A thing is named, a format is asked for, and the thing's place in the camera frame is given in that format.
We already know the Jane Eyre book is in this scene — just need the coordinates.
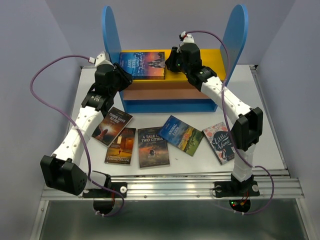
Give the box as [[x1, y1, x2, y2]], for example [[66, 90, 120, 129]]
[[118, 51, 165, 80]]

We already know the A Tale of Two Cities book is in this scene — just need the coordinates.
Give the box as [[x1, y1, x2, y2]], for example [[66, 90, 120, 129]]
[[137, 126, 170, 169]]

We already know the Animal Farm book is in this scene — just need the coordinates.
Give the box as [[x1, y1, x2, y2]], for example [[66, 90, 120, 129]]
[[158, 115, 203, 157]]

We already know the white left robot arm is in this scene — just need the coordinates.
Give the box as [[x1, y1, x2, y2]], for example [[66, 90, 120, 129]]
[[40, 63, 132, 197]]

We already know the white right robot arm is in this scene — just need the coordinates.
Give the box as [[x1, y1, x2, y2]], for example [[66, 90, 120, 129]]
[[165, 43, 263, 198]]

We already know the blue yellow wooden bookshelf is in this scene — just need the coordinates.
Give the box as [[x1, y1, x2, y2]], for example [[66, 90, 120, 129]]
[[101, 4, 249, 114]]

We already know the Three Days to See book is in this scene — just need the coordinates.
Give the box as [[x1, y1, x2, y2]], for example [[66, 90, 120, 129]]
[[92, 107, 133, 147]]

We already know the orange Leonard Tolane book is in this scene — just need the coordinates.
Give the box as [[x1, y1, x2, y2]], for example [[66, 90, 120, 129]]
[[104, 127, 136, 166]]

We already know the Little Women book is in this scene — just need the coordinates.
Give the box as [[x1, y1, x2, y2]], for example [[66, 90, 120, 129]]
[[202, 122, 235, 165]]

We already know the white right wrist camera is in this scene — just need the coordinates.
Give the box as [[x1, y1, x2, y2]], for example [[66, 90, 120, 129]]
[[179, 31, 195, 47]]

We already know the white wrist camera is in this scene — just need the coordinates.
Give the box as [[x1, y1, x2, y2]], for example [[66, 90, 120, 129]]
[[179, 31, 195, 47], [88, 51, 111, 67]]

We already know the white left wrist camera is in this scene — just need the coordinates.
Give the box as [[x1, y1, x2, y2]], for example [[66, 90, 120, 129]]
[[88, 51, 111, 67]]

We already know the aluminium mounting rail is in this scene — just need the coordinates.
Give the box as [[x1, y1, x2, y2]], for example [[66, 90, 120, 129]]
[[41, 172, 305, 205]]

